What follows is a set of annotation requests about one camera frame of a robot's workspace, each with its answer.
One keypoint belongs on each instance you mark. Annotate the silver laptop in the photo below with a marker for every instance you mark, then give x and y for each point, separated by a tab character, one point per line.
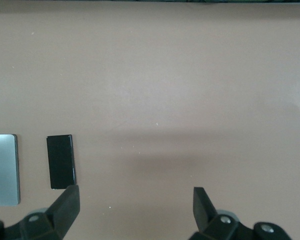
3	170

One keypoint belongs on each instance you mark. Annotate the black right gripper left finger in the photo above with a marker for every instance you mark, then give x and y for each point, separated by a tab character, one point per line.
62	207

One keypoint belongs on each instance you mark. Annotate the black phone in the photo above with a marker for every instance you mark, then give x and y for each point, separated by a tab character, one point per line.
61	162

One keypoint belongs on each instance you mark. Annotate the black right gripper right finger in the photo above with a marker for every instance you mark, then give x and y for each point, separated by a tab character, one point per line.
205	207

